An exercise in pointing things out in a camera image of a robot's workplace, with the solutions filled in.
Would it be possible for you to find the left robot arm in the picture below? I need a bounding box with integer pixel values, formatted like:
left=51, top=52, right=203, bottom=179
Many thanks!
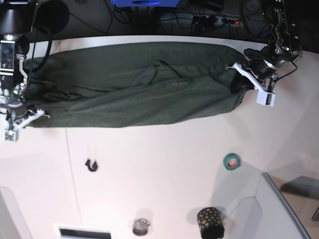
left=244, top=0, right=302, bottom=80

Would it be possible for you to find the green tape roll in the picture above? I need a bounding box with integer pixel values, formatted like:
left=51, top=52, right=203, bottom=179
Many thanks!
left=223, top=153, right=241, bottom=171

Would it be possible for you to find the dark green t-shirt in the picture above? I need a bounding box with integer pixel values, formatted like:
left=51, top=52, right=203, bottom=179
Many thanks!
left=27, top=42, right=246, bottom=128

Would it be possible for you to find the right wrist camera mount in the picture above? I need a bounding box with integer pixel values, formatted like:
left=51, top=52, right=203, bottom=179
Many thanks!
left=4, top=109, right=50, bottom=142

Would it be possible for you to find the white power strip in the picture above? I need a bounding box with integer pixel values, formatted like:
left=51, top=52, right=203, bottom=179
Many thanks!
left=192, top=15, right=241, bottom=27

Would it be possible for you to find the black gold-dotted cup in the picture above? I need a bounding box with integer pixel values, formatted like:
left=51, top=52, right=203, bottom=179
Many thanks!
left=197, top=207, right=225, bottom=239

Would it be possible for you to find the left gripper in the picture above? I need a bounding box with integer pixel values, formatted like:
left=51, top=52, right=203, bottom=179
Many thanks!
left=244, top=48, right=277, bottom=80

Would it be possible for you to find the white slotted tray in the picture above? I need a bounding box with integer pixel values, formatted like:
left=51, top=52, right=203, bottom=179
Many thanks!
left=53, top=223, right=116, bottom=239

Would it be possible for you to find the small black clip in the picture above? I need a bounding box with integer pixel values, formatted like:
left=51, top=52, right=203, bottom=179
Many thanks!
left=85, top=159, right=98, bottom=172

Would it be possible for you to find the silver tape roll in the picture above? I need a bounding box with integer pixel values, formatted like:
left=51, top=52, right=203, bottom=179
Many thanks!
left=132, top=219, right=152, bottom=237

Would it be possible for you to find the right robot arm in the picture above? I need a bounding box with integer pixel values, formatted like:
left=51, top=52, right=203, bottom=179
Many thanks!
left=0, top=0, right=39, bottom=109

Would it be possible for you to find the blue plastic box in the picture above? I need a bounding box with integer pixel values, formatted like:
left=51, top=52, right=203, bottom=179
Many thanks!
left=110, top=0, right=179, bottom=7

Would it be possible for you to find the round black stand base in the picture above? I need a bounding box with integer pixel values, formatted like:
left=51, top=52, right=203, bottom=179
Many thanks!
left=35, top=0, right=70, bottom=35

